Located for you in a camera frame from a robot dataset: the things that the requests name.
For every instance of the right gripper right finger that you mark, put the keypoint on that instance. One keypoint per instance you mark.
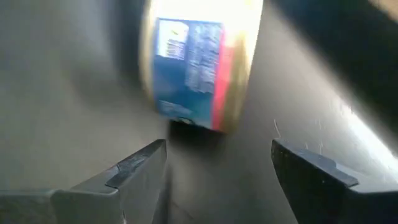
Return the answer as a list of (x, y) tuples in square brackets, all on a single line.
[(342, 208)]

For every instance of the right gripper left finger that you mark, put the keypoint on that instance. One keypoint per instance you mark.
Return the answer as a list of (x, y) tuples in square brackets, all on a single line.
[(77, 208)]

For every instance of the blue tuna can pale lid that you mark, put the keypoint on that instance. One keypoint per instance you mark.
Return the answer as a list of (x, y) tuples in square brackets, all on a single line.
[(192, 77)]

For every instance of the black table mat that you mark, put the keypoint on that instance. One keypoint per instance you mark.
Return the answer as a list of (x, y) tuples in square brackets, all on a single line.
[(62, 93)]

